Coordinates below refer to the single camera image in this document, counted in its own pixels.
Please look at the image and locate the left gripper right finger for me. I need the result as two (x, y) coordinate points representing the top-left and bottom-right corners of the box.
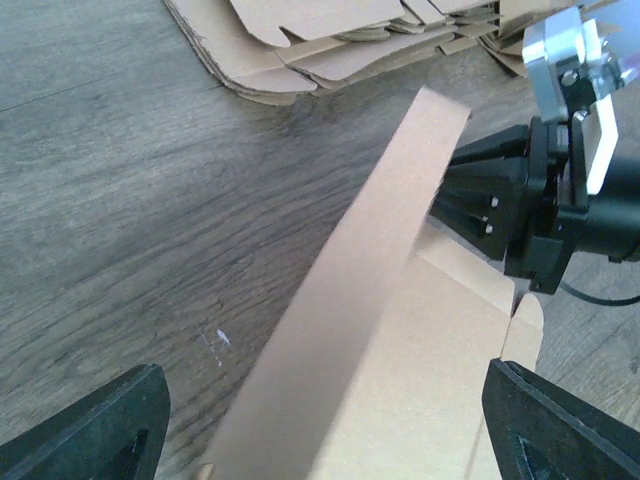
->
(482, 359), (639, 480)

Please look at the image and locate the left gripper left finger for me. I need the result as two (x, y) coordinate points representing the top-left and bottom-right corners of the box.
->
(1, 364), (170, 479)

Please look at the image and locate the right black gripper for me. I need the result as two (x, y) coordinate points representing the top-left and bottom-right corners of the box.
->
(431, 117), (639, 294)

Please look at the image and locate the brown cardboard box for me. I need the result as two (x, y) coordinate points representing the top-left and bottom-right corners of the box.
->
(198, 89), (544, 479)

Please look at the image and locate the pile of flat cardboard blanks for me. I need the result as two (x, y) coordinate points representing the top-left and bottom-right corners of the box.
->
(165, 1), (569, 106)

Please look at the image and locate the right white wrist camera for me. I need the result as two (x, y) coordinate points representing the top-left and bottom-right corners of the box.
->
(522, 6), (639, 195)

